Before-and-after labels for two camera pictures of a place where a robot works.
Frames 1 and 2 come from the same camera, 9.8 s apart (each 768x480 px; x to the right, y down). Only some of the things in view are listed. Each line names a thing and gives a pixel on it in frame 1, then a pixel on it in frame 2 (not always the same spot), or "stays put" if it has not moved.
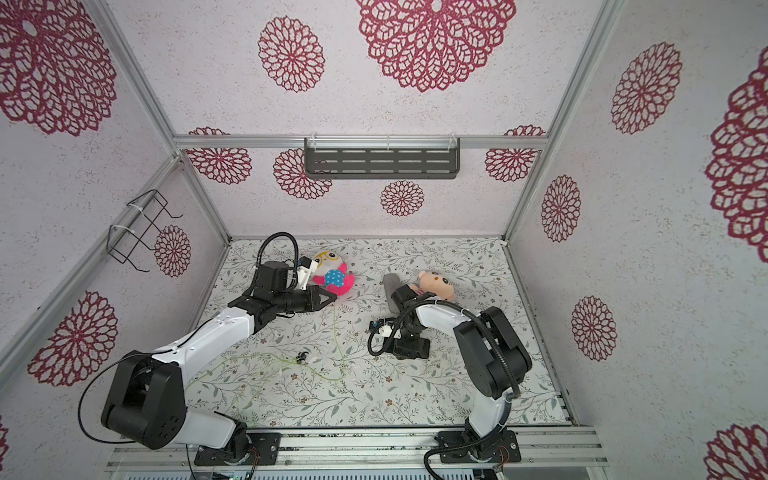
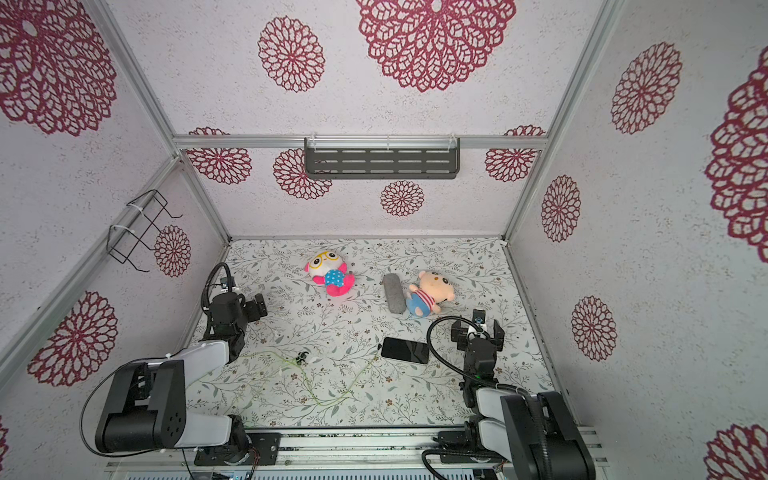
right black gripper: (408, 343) -> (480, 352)
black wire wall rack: (144, 211) stays put
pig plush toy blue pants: (435, 283) stays put
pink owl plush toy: (332, 272) stays put
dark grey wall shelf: (382, 158) stays put
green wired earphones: (301, 358) -> (305, 372)
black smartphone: (411, 348) stays put
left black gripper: (315, 303) -> (256, 312)
